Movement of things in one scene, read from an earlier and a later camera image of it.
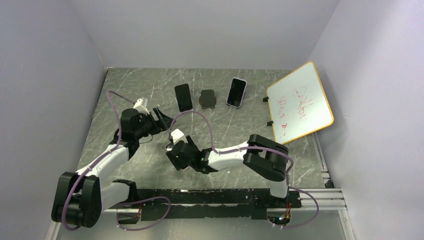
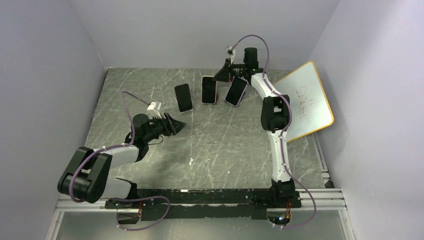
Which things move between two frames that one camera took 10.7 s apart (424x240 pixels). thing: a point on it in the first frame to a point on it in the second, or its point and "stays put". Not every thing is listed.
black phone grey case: x=183 y=94 stays put
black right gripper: x=175 y=161 to x=224 y=74
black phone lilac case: x=236 y=92 stays put
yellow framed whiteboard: x=298 y=104 stays put
